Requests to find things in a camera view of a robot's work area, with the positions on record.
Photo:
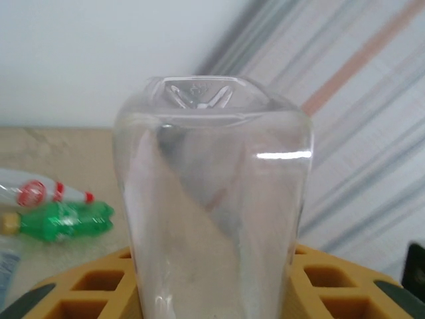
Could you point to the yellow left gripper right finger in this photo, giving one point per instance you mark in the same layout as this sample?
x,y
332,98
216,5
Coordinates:
x,y
338,292

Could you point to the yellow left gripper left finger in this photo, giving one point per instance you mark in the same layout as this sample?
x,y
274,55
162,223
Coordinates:
x,y
83,292

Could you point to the green plastic bottle yellow cap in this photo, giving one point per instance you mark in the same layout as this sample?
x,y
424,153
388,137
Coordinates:
x,y
66,222

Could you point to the clear water bottle blue print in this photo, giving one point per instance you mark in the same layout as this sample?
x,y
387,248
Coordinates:
x,y
8,262

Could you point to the white bottle red label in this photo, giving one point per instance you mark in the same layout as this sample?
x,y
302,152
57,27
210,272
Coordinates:
x,y
33,192

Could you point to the clear square bottle white label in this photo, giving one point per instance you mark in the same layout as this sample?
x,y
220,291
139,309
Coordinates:
x,y
212,199

